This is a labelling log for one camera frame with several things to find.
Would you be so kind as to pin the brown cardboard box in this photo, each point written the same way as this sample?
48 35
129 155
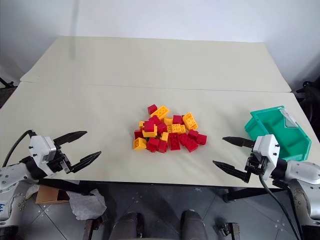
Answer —
48 195

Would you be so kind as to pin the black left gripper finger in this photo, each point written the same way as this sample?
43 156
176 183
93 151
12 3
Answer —
86 160
71 137

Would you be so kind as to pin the dark metal stand foot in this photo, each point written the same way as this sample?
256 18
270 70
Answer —
231 230
93 227

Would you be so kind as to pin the red plastic building brick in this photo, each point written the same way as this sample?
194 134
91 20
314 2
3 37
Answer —
188 143
174 141

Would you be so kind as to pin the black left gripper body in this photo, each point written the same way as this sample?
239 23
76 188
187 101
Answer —
58 162

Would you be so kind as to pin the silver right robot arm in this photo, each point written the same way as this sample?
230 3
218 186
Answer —
303 175

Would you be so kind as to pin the black stand leg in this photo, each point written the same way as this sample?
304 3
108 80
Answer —
7 83

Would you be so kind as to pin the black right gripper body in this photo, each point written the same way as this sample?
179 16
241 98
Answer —
255 162

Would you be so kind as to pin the clear label on bin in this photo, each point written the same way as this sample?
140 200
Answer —
290 117

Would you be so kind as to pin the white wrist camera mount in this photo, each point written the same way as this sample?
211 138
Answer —
41 152
268 150

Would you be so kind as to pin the yellow toy block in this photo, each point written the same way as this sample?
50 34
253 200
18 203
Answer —
150 134
139 144
161 112
168 121
141 125
169 128
178 128
190 121
165 136

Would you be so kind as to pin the white plastic bag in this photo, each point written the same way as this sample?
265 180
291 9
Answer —
86 203

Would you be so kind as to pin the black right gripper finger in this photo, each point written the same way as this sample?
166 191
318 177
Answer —
237 141
231 170

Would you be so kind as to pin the black wheeled chair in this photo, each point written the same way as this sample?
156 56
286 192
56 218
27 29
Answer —
311 95

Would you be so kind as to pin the black table frame bar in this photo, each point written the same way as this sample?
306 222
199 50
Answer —
65 186

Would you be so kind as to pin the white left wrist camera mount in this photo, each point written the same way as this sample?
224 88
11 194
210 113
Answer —
41 152

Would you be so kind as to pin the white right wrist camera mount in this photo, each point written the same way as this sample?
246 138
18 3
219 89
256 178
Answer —
268 150

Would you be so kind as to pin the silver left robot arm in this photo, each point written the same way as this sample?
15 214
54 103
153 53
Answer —
10 180

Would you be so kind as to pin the green plastic bin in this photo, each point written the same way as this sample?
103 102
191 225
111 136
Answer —
287 140

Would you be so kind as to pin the dark rounded shape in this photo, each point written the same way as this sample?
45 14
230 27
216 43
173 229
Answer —
127 226
193 225

